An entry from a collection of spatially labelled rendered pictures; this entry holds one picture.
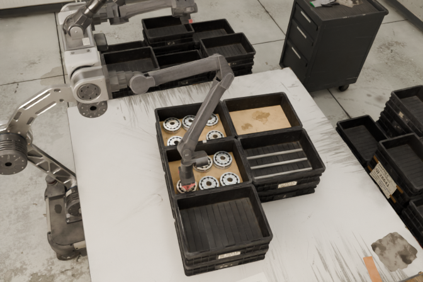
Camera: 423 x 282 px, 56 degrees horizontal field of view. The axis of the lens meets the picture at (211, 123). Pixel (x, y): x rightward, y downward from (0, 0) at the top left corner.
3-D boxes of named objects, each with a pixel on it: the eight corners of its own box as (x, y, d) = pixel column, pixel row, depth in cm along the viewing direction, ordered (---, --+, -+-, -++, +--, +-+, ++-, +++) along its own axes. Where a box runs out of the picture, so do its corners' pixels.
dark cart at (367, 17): (296, 104, 370) (322, 21, 304) (276, 74, 398) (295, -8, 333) (351, 92, 386) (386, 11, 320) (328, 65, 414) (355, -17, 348)
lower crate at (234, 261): (184, 279, 184) (185, 268, 175) (173, 221, 203) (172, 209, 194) (265, 260, 192) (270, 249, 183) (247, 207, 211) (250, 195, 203)
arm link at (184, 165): (179, 156, 182) (182, 165, 178) (193, 152, 184) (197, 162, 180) (179, 165, 187) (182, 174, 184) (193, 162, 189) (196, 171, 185)
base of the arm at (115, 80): (106, 87, 168) (101, 64, 159) (124, 83, 170) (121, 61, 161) (109, 100, 162) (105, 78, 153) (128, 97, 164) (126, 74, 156)
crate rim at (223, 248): (185, 259, 168) (186, 257, 167) (172, 199, 188) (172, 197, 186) (273, 240, 177) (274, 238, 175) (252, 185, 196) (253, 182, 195)
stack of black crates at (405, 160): (423, 215, 280) (456, 178, 247) (388, 226, 272) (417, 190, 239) (388, 170, 305) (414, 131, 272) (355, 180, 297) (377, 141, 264)
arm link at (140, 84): (223, 48, 177) (231, 51, 168) (228, 77, 182) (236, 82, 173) (124, 73, 167) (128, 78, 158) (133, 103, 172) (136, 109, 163)
